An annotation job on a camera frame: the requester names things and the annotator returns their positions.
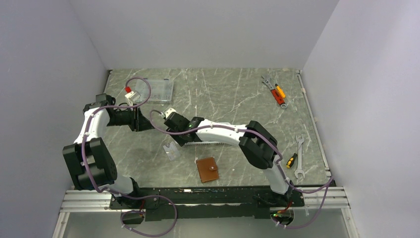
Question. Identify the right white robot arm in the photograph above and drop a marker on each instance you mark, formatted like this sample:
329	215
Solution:
256	143

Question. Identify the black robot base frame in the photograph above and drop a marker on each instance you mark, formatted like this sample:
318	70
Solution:
208	202

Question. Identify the clear plastic organizer box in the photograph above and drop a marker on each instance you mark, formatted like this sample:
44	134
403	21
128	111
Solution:
161	91

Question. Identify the clear plastic card sleeve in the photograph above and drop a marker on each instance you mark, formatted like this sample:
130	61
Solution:
171	151

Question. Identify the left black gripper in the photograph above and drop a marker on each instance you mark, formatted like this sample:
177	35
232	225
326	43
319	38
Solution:
138	122

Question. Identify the yellow handled screwdriver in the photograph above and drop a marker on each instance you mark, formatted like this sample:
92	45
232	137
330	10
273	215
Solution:
280	91

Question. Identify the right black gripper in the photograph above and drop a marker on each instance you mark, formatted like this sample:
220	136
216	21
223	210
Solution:
180	141

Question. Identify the white plastic basket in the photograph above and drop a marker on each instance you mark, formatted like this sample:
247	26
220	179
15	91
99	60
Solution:
201	143

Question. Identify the brown leather card holder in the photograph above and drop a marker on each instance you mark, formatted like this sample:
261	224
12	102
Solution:
208	170

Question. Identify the silver open-end wrench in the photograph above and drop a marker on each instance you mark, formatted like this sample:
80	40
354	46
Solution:
299	173

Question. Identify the red adjustable wrench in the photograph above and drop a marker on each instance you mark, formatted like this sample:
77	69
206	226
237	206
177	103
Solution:
280	101

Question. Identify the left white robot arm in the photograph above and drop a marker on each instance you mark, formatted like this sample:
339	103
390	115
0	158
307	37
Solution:
88	160

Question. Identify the yellow black screwdriver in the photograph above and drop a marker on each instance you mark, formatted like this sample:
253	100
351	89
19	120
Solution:
291	161

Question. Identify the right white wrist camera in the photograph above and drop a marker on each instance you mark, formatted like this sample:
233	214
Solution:
168	112

